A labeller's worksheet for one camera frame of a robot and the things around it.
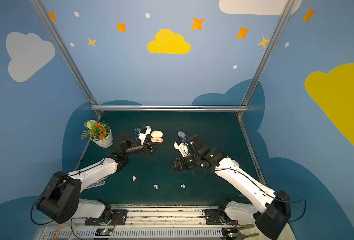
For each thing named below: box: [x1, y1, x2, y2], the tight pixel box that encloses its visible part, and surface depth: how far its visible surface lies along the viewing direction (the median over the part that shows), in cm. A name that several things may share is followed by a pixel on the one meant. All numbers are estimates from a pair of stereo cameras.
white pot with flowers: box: [81, 120, 114, 148], surface depth 94 cm
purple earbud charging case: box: [177, 131, 186, 139], surface depth 109 cm
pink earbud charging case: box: [151, 130, 164, 143], surface depth 76 cm
